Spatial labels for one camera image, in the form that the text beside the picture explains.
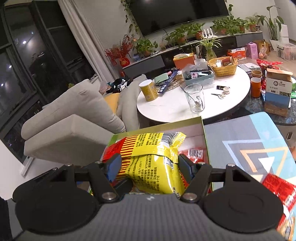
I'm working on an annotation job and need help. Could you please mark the red white carton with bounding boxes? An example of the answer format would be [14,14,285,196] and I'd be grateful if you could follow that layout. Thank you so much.
[227,47,247,61]

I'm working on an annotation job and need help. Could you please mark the spider plant in glass vase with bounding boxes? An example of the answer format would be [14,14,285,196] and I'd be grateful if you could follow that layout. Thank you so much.
[196,34,223,62]

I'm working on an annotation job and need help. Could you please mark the green cardboard box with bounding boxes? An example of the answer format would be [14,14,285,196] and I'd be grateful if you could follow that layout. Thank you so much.
[89,116,214,194]

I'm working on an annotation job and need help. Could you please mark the grey blue plastic tray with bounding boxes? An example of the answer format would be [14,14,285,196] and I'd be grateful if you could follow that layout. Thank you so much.
[183,67,215,88]

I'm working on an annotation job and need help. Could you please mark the glass cup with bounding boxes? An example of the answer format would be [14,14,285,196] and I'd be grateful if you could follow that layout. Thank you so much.
[184,84,205,113]

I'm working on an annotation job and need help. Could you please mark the wall television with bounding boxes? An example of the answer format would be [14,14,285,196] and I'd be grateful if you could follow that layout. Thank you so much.
[128,0,230,37]

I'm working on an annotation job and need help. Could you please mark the cardboard box with blue label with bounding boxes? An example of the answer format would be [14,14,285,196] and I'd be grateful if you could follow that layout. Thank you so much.
[264,68,294,117]

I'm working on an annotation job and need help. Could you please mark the hanging green vine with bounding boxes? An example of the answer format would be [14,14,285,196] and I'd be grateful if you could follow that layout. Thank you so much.
[224,0,234,16]
[120,0,140,39]

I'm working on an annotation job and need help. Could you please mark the tall leafy plant white pot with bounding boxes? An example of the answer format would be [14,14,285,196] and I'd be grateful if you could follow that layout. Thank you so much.
[255,6,284,50]

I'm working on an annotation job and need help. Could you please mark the large red snack packet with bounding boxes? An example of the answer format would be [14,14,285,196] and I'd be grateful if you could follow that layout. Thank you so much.
[262,173,296,241]

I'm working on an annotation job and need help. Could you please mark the mint green case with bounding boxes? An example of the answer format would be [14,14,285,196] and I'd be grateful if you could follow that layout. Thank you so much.
[154,72,169,84]

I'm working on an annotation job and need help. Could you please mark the white appliance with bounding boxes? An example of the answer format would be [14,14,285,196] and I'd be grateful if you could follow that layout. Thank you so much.
[280,24,289,43]

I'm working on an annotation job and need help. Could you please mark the yellow cushion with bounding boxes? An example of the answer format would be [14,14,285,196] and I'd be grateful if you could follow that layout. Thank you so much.
[104,93,121,114]

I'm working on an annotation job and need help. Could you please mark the yellow woven basket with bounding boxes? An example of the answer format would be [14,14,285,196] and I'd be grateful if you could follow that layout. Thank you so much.
[207,56,238,77]

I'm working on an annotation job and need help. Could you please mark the red snack bags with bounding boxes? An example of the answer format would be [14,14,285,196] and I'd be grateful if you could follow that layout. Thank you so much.
[257,59,284,70]

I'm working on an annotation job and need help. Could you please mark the grey sofa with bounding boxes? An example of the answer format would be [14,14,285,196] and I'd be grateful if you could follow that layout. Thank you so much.
[21,74,148,166]

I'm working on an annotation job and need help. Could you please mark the dark clothes pile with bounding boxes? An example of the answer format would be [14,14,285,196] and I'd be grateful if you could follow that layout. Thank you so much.
[105,77,133,94]

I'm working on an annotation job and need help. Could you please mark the dark marble table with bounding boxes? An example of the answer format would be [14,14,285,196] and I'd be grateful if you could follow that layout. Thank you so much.
[240,76,296,126]

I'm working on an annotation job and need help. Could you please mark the white round table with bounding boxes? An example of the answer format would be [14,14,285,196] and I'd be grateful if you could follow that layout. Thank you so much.
[136,65,251,123]

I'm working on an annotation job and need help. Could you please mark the orange box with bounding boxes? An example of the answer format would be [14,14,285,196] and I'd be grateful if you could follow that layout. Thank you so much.
[173,53,196,70]

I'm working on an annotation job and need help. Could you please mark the potted green plant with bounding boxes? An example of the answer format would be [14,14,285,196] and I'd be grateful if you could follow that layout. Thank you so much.
[246,15,259,32]
[134,38,159,57]
[165,27,188,45]
[211,19,232,36]
[231,17,249,33]
[187,23,206,41]

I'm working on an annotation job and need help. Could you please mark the grey television cabinet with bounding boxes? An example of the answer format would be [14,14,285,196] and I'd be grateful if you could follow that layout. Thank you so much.
[121,31,264,77]

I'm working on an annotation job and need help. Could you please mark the red berry branches in vase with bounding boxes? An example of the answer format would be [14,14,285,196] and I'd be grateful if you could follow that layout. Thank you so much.
[104,34,134,67]

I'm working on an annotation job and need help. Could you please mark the black framed glass door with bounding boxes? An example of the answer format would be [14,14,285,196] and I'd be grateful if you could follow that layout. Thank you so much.
[0,0,97,163]

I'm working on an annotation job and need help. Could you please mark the blue grey patterned table mat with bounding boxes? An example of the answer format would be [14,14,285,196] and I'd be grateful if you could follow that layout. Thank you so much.
[203,112,296,241]

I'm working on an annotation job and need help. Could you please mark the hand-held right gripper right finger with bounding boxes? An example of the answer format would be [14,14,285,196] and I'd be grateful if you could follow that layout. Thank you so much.
[178,153,255,202]

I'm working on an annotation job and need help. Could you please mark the pink box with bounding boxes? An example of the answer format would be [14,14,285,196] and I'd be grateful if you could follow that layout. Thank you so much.
[246,42,259,59]

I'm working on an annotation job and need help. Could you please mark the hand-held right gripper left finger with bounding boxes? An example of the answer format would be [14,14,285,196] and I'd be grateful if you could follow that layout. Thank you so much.
[38,153,122,203]

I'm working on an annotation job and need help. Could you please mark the clear plastic storage box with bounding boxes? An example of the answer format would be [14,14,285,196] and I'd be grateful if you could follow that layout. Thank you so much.
[277,43,296,61]

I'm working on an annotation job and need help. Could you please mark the metal spoon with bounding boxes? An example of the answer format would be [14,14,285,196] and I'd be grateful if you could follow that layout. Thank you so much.
[180,87,201,108]

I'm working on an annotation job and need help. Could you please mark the tall orange cup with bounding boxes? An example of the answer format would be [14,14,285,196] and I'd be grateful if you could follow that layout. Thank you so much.
[250,77,262,98]

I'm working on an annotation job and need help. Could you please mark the white curtain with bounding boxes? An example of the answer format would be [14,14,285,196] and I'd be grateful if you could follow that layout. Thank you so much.
[58,0,116,81]

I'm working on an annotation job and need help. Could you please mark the brown carton box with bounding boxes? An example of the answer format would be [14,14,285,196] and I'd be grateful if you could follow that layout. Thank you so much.
[253,40,269,56]

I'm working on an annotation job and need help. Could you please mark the yellow can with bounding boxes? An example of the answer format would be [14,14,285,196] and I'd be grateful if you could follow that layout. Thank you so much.
[139,79,159,102]

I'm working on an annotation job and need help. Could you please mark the dark blue long packet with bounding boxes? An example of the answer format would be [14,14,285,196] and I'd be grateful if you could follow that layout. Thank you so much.
[157,70,181,95]

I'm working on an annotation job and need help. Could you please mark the yellow red striped snack packet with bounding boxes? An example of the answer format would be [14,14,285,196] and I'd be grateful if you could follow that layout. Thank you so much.
[102,132,187,195]

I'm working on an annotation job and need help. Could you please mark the small red white snack packet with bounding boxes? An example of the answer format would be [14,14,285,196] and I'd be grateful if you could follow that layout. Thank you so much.
[179,147,205,164]

